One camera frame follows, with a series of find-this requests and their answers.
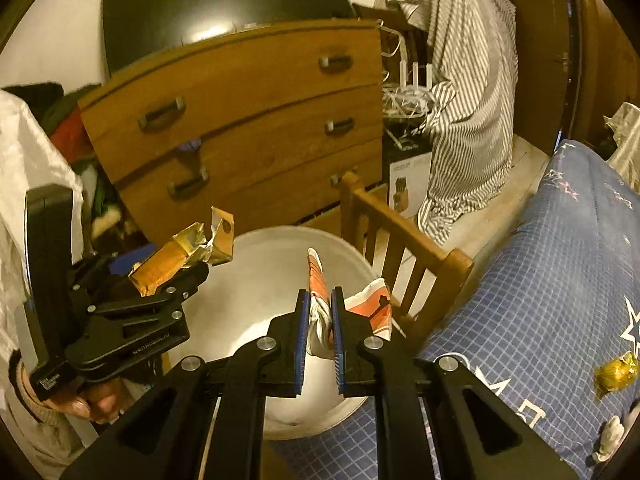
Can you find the white router with cables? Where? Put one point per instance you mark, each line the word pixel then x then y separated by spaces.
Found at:
pixel 407 99

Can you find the wooden chest of drawers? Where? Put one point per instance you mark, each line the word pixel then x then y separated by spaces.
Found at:
pixel 261 123

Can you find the brown wooden wardrobe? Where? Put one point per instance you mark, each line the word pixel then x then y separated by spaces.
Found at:
pixel 576 67

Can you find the orange white snack wrapper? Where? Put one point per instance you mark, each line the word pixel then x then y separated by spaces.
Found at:
pixel 374 302

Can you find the white crumpled tissue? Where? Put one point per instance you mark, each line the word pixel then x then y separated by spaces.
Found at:
pixel 611 435

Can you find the grey striped cloth cover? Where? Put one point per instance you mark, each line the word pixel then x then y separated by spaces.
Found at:
pixel 475 71

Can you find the white cardboard product box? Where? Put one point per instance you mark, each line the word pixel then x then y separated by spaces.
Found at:
pixel 408 184

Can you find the person's left hand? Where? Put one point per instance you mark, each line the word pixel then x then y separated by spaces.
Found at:
pixel 100 403

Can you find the black flat screen television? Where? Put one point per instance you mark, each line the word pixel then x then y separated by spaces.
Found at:
pixel 135 29

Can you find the white shiny plastic cover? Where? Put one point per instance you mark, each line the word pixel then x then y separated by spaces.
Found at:
pixel 27 160

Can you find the white plastic trash bucket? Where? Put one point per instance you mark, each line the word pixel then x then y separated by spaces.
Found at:
pixel 238 300

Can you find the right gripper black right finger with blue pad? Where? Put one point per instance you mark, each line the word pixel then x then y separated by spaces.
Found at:
pixel 434 420

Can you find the gold crumpled foil wrapper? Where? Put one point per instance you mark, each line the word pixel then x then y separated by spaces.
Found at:
pixel 616 375

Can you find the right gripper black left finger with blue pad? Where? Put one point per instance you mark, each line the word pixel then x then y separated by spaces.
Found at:
pixel 205 420

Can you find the blue checked bed sheet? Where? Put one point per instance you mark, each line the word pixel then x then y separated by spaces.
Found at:
pixel 559 300

